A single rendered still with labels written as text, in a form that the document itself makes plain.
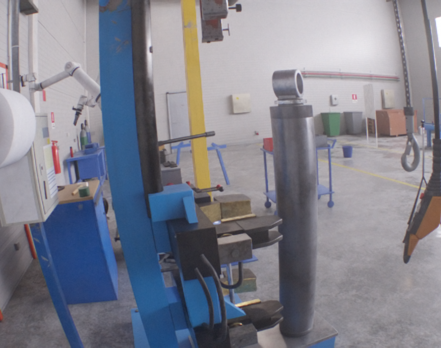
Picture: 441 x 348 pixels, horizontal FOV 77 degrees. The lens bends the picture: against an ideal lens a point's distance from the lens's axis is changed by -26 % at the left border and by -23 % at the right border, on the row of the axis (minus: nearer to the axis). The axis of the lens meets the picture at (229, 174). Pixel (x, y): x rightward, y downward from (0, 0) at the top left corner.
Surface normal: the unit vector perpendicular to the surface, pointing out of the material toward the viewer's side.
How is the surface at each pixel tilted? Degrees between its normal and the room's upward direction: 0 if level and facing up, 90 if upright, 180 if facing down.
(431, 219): 90
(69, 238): 90
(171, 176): 90
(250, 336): 90
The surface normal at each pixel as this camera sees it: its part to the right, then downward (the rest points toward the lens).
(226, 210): 0.03, 0.19
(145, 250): 0.29, 0.16
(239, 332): -0.09, -0.98
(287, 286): -0.66, 0.21
